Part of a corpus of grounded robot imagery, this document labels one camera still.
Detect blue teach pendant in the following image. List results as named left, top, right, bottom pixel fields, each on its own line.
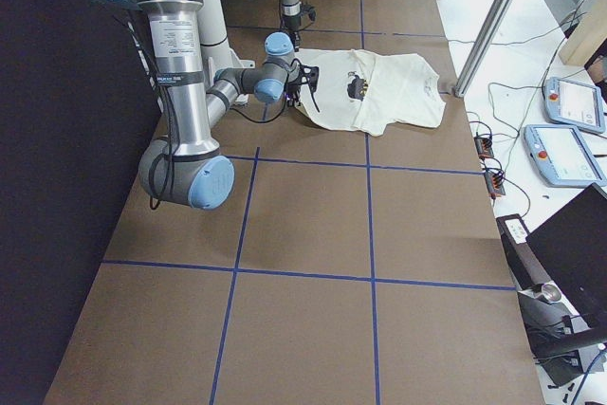
left=524, top=124, right=606, bottom=188
left=543, top=77, right=606, bottom=134

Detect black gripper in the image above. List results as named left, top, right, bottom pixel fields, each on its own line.
left=285, top=15, right=302, bottom=52
left=285, top=73, right=307, bottom=108

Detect wooden board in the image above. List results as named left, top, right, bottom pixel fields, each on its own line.
left=559, top=0, right=607, bottom=65

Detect silver metal knob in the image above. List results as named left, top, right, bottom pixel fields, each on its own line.
left=531, top=283, right=562, bottom=304

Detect pendant black cable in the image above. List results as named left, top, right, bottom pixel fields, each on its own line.
left=445, top=10, right=589, bottom=216

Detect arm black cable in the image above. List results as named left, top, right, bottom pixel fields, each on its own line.
left=231, top=61, right=323, bottom=124

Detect black box white label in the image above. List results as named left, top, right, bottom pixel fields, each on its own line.
left=496, top=214, right=551, bottom=289

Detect white pedestal column base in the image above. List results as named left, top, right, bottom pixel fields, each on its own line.
left=196, top=0, right=254, bottom=89

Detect aluminium frame post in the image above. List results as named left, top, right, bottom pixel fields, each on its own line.
left=453, top=0, right=513, bottom=98

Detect black monitor stand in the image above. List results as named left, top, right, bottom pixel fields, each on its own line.
left=518, top=293, right=606, bottom=386

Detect upper orange terminal block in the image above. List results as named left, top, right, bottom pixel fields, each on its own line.
left=474, top=136, right=494, bottom=159

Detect white long-sleeve cat shirt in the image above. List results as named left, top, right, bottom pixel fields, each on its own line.
left=297, top=49, right=446, bottom=137

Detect near blue teach pendant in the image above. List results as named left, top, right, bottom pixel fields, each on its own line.
left=524, top=124, right=606, bottom=188

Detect orange terminal block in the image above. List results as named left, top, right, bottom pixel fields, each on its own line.
left=474, top=136, right=494, bottom=159
left=484, top=169, right=506, bottom=200

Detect far blue teach pendant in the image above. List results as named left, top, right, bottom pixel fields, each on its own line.
left=543, top=77, right=606, bottom=134

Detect lower orange terminal block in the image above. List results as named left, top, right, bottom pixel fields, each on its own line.
left=484, top=169, right=506, bottom=200

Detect black monitor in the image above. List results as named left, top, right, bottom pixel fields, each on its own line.
left=526, top=183, right=606, bottom=327

